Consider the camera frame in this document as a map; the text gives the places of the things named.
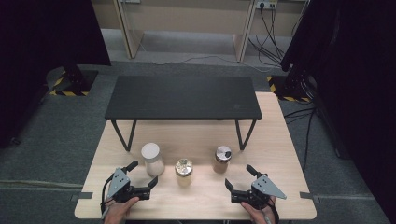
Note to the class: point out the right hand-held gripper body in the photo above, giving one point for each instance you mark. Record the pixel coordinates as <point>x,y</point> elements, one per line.
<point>264,186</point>

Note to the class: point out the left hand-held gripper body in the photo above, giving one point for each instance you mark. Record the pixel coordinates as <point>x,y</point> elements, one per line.
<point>119,183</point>

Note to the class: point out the white-lid jar of white powder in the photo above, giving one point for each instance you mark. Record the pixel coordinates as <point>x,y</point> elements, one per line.
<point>153,161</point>

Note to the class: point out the silver-lid jar of brown spice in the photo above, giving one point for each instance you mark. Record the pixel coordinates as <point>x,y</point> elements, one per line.
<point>222,158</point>

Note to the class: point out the gold-lid jar of yellow powder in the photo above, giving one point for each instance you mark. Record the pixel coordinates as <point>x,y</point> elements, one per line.
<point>183,171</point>

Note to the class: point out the black raised shelf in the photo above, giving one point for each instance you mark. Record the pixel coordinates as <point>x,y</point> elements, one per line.
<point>183,98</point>

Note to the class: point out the person's right hand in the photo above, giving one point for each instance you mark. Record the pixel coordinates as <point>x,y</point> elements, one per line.
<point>257,214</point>

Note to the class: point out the person's left hand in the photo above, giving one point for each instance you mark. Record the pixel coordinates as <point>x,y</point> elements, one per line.
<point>120,213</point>

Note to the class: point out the grey tape strip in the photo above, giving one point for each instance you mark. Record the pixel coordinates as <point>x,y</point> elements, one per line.
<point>83,195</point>
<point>308,196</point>

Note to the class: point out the black stand base striped tape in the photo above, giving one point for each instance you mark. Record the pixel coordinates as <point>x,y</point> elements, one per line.
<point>76,81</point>
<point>289,88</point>

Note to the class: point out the dark curtain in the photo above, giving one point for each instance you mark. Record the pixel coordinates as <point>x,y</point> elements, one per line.
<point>358,77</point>
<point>37,46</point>

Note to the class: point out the beige wooden desk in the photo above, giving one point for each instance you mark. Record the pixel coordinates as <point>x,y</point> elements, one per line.
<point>186,18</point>

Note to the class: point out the white wall socket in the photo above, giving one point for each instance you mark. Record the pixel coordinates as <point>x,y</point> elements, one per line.
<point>266,4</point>

